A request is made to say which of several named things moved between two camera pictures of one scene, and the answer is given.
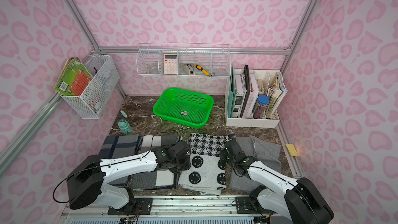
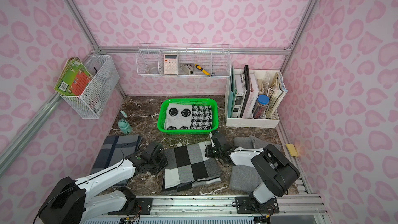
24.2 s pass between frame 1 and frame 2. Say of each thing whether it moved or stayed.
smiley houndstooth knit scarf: moved
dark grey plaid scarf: stayed
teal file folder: stayed
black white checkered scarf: moved
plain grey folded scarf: stayed
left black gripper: moved
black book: stayed
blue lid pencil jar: stayed
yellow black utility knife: stayed
